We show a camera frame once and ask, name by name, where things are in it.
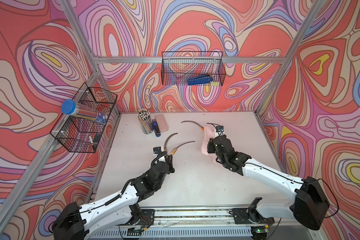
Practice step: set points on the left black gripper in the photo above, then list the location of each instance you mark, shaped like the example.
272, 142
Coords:
169, 164

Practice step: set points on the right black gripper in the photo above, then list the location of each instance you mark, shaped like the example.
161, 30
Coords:
210, 145

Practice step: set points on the pink terry rag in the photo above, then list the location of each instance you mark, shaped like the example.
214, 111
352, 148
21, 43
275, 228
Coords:
209, 133

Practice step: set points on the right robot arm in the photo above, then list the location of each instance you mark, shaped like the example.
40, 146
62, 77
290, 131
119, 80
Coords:
305, 200

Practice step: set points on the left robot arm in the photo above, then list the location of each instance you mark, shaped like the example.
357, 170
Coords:
121, 208

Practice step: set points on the blue black stapler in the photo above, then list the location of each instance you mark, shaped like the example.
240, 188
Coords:
156, 128

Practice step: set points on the pink eraser block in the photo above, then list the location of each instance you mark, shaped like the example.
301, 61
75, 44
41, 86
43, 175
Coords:
162, 123

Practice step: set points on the pencil cup on table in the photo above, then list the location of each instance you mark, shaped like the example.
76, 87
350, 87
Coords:
144, 117

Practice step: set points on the blue tool in basket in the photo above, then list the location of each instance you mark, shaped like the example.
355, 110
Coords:
199, 80

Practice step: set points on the blue capped pencil tube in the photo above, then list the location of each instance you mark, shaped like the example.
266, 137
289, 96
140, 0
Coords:
71, 108

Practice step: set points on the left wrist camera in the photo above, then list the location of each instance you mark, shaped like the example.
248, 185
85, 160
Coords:
157, 151

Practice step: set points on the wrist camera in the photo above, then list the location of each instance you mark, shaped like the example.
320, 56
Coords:
157, 151
219, 130

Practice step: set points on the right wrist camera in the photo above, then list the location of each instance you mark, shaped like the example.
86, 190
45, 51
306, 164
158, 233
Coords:
219, 130

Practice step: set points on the orange handled sickle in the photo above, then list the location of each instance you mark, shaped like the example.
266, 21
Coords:
193, 122

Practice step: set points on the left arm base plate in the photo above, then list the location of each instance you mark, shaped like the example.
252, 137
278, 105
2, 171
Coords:
134, 215

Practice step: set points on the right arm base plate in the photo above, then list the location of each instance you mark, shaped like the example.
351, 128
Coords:
250, 215

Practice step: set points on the aluminium front rail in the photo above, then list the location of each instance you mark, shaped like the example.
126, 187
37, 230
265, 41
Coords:
207, 223

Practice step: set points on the left wire basket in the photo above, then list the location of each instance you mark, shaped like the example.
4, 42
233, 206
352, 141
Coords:
79, 135

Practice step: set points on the wire basket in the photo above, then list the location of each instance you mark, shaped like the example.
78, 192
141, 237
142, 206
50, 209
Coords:
179, 66
79, 135

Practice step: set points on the back wire basket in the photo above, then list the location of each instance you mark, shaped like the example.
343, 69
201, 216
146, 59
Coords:
179, 66

